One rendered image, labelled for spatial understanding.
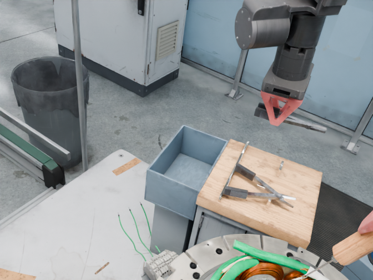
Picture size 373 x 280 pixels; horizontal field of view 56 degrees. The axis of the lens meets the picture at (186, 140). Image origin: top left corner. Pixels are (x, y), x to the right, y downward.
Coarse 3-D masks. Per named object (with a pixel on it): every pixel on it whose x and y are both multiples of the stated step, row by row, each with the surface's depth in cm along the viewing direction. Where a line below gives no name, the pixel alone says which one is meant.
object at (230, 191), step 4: (228, 188) 60; (232, 188) 60; (236, 188) 61; (224, 192) 61; (228, 192) 61; (232, 192) 61; (236, 192) 60; (240, 192) 60; (244, 192) 60; (232, 196) 61; (236, 196) 61; (240, 196) 61; (244, 196) 61
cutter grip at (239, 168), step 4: (236, 164) 65; (240, 164) 66; (236, 168) 66; (240, 168) 65; (244, 168) 65; (240, 172) 66; (244, 172) 65; (248, 172) 64; (252, 172) 64; (244, 176) 65; (248, 176) 65; (252, 176) 64; (252, 180) 65
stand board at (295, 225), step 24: (240, 144) 75; (216, 168) 68; (264, 168) 70; (288, 168) 71; (216, 192) 63; (264, 192) 65; (288, 192) 66; (312, 192) 67; (240, 216) 61; (264, 216) 60; (288, 216) 61; (312, 216) 62; (288, 240) 59
